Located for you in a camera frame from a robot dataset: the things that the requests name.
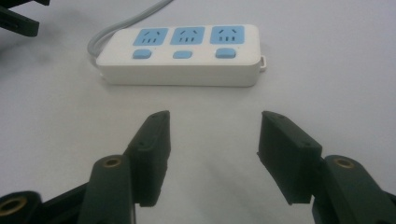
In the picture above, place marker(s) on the white power strip blue sockets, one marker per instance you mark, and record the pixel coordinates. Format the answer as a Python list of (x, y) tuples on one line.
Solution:
[(183, 56)]

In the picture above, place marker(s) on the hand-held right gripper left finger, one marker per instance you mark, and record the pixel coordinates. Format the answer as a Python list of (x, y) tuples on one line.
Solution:
[(149, 158)]

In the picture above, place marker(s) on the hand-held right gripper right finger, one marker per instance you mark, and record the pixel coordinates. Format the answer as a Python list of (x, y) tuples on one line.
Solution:
[(292, 158)]

